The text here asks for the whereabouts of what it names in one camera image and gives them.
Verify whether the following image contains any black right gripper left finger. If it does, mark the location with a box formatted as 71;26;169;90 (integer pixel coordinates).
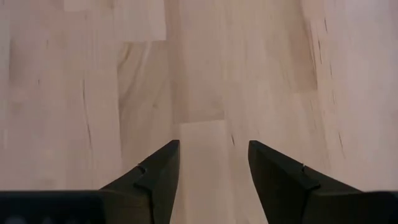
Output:
0;139;181;224

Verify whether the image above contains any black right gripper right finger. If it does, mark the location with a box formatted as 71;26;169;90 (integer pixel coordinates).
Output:
248;139;398;224

